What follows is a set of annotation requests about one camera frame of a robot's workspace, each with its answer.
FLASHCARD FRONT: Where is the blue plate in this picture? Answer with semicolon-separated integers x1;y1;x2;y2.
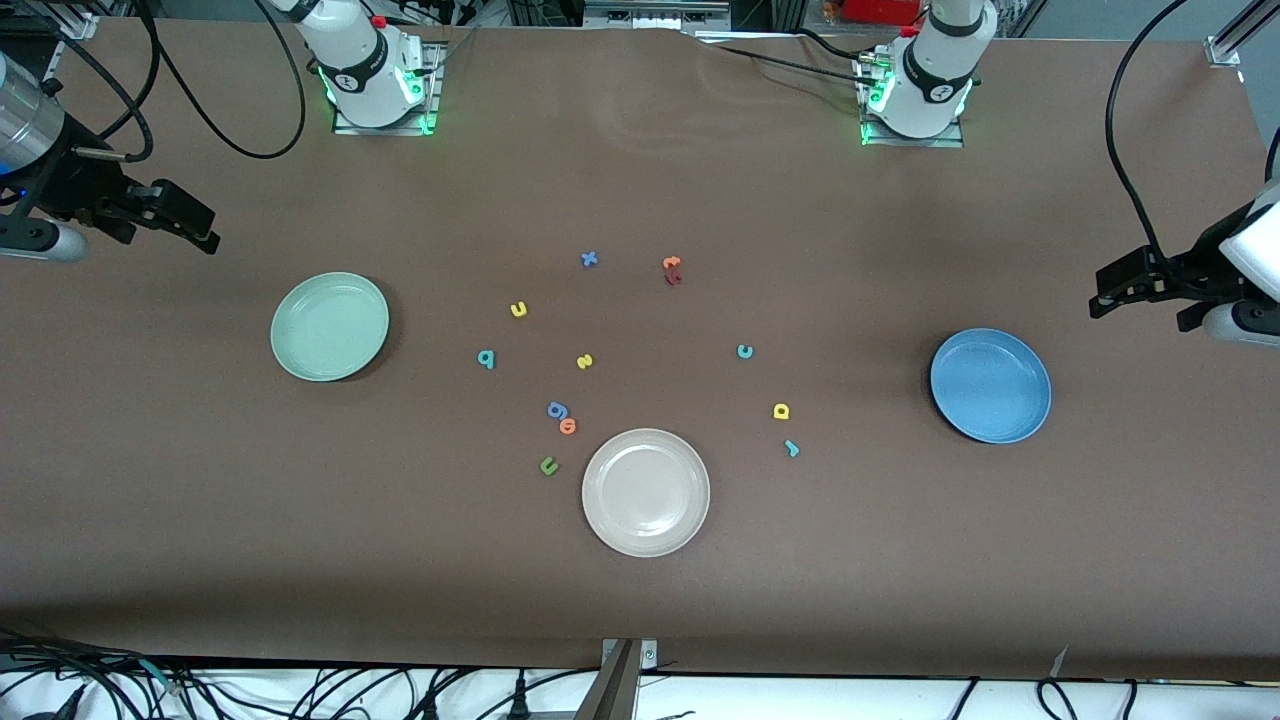
930;328;1053;445

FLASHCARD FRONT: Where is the light green plate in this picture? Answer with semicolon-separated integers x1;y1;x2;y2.
270;272;391;383

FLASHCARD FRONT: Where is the brown table cover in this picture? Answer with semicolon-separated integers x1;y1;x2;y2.
0;18;1280;683

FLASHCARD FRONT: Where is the red box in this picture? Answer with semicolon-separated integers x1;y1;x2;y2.
843;0;923;26

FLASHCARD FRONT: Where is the black equipment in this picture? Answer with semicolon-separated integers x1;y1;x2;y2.
507;0;584;28

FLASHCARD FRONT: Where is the beige plate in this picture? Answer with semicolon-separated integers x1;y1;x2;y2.
581;428;712;558

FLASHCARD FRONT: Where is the grey electronics box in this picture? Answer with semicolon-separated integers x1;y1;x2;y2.
583;0;732;31

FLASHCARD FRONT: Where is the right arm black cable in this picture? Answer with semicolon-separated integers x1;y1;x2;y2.
45;0;308;161

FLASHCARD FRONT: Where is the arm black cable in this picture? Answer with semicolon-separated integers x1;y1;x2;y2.
45;0;308;161
1103;0;1280;271

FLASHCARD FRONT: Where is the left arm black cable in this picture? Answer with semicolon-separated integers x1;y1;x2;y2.
1103;0;1280;271

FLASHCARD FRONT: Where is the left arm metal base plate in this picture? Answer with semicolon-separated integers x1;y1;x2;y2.
858;50;966;149

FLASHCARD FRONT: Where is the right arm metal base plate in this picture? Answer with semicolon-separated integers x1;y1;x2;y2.
332;42;441;136

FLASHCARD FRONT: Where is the black base cable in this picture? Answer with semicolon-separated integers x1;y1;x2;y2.
790;28;881;66
700;40;886;91

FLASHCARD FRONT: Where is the aluminium frame post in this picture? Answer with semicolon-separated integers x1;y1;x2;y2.
575;640;641;720

